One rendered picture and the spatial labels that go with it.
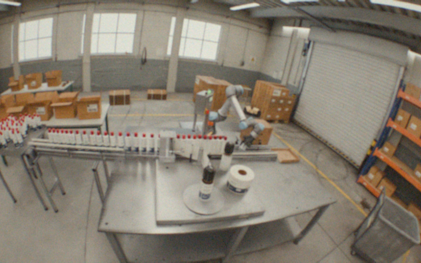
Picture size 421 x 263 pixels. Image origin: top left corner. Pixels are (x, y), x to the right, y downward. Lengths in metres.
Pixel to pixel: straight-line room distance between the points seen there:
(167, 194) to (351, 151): 4.92
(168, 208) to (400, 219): 3.05
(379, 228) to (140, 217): 2.54
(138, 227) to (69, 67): 6.66
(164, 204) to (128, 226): 0.30
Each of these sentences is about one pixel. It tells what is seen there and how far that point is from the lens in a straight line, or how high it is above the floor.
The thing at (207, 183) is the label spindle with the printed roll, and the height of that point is 1.07.
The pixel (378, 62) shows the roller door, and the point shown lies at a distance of 5.40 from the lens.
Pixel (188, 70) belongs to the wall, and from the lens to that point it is 7.15.
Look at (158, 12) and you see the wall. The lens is 6.91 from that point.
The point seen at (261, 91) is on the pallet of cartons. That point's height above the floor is 0.87.
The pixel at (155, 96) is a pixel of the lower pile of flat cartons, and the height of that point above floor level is 0.11.
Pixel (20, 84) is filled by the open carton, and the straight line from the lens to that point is 5.76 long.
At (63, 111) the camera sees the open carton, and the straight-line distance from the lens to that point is 2.99.
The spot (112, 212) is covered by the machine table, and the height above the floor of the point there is 0.83.
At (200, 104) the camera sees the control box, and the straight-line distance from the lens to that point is 1.62.
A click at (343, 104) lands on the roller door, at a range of 5.62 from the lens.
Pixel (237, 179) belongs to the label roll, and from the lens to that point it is 1.41.
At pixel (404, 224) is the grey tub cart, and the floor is 0.62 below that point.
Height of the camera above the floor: 1.90
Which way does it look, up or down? 26 degrees down
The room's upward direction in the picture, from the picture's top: 11 degrees clockwise
